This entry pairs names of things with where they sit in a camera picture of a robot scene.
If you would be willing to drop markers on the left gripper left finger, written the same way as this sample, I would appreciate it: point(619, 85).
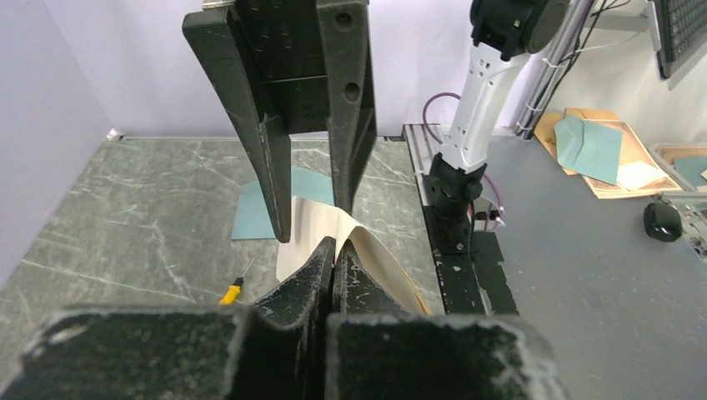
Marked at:
point(272, 349)

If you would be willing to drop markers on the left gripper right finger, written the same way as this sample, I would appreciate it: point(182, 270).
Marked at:
point(401, 355)

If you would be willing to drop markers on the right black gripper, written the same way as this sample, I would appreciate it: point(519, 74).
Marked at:
point(262, 55)

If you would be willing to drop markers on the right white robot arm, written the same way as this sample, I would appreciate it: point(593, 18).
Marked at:
point(505, 34)

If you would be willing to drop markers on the stack of spare envelopes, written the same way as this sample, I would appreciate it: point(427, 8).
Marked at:
point(609, 156)

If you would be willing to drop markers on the black computer mouse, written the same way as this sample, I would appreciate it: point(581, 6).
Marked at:
point(662, 222)

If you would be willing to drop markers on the black keyboard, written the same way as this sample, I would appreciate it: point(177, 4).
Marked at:
point(678, 31)

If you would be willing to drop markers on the yellow handled screwdriver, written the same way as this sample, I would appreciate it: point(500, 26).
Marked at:
point(235, 288)

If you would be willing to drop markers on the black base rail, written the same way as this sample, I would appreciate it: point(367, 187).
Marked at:
point(468, 261)

